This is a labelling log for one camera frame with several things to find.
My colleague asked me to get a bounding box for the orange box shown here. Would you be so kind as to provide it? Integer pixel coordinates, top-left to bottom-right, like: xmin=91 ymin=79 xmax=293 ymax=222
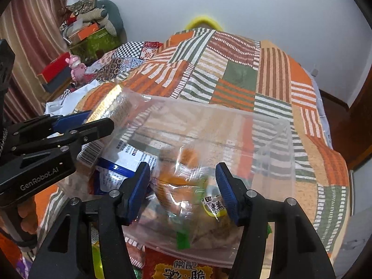
xmin=76 ymin=24 xmax=104 ymax=43

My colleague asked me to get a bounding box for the clear plastic zip bag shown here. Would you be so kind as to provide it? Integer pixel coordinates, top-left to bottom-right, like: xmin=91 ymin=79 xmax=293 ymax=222
xmin=99 ymin=91 xmax=297 ymax=268

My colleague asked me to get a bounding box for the striped patchwork blanket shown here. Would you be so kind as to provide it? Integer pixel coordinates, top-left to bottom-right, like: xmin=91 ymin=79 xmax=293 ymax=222
xmin=0 ymin=27 xmax=351 ymax=279

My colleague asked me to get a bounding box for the gold foil snack packet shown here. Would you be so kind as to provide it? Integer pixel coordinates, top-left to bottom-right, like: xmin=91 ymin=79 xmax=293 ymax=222
xmin=82 ymin=83 xmax=132 ymax=129

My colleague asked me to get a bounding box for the dotted beige cushion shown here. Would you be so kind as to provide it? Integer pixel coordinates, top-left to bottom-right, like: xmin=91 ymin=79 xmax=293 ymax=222
xmin=78 ymin=7 xmax=117 ymax=36

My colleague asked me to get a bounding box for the white cloth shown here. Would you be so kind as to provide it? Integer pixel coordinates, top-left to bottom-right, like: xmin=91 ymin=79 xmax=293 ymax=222
xmin=44 ymin=79 xmax=101 ymax=117

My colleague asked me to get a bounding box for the white and blue snack packet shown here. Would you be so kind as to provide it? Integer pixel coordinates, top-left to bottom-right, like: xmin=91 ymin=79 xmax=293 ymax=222
xmin=76 ymin=139 xmax=159 ymax=197

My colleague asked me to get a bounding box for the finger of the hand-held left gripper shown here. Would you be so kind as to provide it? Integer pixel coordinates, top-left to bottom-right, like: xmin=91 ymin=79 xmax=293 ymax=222
xmin=7 ymin=110 xmax=93 ymax=145
xmin=13 ymin=118 xmax=115 ymax=164

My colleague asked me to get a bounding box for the grey-green pillow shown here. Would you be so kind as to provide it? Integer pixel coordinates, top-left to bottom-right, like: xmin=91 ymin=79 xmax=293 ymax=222
xmin=97 ymin=0 xmax=126 ymax=40

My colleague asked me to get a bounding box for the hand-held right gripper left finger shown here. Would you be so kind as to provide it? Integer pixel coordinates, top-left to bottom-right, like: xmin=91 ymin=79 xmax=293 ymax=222
xmin=27 ymin=162 xmax=152 ymax=279

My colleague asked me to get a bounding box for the person's left hand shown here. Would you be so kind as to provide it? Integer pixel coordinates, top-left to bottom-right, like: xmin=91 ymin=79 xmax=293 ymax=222
xmin=17 ymin=197 xmax=38 ymax=241

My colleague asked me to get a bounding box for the striped brown curtain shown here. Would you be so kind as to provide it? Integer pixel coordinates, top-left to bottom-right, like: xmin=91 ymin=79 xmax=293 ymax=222
xmin=0 ymin=0 xmax=71 ymax=124

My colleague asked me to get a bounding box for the red box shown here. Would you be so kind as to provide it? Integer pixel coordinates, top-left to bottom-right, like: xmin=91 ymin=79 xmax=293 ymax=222
xmin=37 ymin=53 xmax=73 ymax=85

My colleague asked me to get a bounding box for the yellow round object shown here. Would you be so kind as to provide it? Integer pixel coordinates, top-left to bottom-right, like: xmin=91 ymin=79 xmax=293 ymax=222
xmin=186 ymin=15 xmax=223 ymax=31

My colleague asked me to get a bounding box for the pink plush toy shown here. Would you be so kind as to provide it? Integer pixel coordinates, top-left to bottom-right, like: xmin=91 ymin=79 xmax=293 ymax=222
xmin=67 ymin=54 xmax=88 ymax=83

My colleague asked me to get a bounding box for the floral patterned cushion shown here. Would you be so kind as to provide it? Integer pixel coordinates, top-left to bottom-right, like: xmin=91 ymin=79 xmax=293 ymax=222
xmin=66 ymin=0 xmax=100 ymax=16

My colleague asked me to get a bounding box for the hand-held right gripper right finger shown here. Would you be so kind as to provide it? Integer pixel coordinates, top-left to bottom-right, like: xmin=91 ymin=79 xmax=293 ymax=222
xmin=215 ymin=162 xmax=338 ymax=279

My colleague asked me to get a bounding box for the checkered patchwork cloth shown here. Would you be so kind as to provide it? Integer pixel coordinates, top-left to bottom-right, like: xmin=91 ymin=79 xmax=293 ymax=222
xmin=86 ymin=41 xmax=164 ymax=82

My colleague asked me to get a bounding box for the wooden door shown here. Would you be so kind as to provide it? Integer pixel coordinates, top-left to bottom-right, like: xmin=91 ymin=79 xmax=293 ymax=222
xmin=320 ymin=89 xmax=372 ymax=170

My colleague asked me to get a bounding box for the yellow-green snack packet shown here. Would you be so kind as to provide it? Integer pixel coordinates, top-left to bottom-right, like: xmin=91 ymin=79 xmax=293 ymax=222
xmin=91 ymin=243 xmax=106 ymax=279

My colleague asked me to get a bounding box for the orange bread snack packet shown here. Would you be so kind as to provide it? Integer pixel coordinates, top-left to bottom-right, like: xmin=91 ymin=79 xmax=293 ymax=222
xmin=150 ymin=145 xmax=245 ymax=251

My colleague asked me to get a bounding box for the red snack packet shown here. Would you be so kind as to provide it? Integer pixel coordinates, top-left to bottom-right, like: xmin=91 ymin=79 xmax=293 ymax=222
xmin=141 ymin=246 xmax=233 ymax=279

